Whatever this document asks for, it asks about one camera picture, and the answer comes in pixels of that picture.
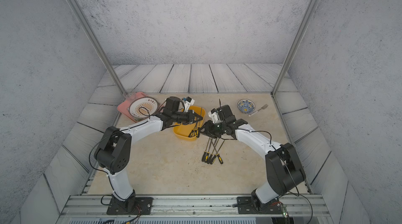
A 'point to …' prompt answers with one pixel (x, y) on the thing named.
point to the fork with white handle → (264, 107)
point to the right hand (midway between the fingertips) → (200, 132)
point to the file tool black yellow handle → (192, 131)
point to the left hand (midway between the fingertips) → (204, 119)
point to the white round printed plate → (143, 108)
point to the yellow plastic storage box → (182, 131)
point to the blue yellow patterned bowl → (246, 106)
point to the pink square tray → (123, 107)
